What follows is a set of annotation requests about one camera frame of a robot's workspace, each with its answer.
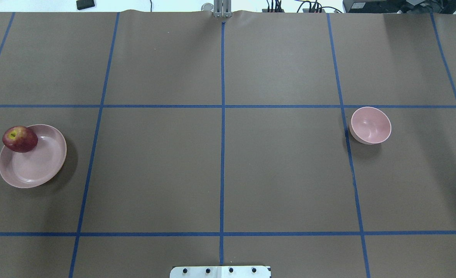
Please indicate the pink bowl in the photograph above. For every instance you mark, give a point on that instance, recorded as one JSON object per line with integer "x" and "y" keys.
{"x": 369, "y": 125}

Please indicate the red apple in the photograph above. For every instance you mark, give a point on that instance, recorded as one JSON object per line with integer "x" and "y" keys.
{"x": 20, "y": 139}

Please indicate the pink plate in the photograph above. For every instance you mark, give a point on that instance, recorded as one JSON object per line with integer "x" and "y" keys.
{"x": 38, "y": 166}

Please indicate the brown table mat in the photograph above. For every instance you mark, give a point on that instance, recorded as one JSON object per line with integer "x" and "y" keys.
{"x": 194, "y": 140}

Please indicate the black phone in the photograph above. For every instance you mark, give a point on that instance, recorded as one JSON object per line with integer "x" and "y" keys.
{"x": 84, "y": 4}

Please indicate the black monitor box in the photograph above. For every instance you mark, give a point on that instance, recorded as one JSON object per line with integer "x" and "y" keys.
{"x": 399, "y": 6}

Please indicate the aluminium frame post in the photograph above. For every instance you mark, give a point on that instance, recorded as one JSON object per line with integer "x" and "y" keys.
{"x": 222, "y": 8}

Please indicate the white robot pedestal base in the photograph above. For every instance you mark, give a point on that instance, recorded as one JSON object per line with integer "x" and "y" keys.
{"x": 221, "y": 272}

